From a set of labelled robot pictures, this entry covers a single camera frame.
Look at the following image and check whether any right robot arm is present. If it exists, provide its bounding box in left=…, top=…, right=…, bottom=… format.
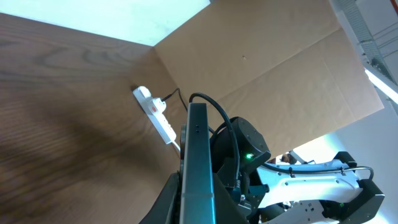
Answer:
left=210, top=117, right=385, bottom=223

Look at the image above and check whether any white USB charger adapter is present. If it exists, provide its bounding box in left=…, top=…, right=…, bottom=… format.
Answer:
left=147, top=98, right=167, bottom=114

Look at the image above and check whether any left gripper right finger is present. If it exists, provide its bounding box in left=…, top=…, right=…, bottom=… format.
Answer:
left=213, top=173, right=249, bottom=224

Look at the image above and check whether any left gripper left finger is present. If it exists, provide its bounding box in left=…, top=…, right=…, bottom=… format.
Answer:
left=139, top=172, right=181, bottom=224

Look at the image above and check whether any white power strip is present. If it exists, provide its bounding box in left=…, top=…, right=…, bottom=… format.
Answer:
left=132, top=86, right=177, bottom=144

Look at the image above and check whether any black USB charging cable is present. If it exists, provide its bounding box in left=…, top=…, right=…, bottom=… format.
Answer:
left=161, top=87, right=215, bottom=134

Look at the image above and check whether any brown cardboard panel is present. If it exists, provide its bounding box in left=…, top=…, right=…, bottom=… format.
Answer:
left=154, top=0, right=383, bottom=154

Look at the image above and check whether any bronze Galaxy smartphone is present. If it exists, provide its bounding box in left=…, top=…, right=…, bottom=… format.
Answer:
left=179, top=103, right=216, bottom=224

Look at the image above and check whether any black right camera cable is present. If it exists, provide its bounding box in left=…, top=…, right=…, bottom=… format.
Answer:
left=188, top=92, right=375, bottom=200

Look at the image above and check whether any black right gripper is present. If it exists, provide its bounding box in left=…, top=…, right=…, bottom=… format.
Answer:
left=217, top=157, right=269, bottom=223

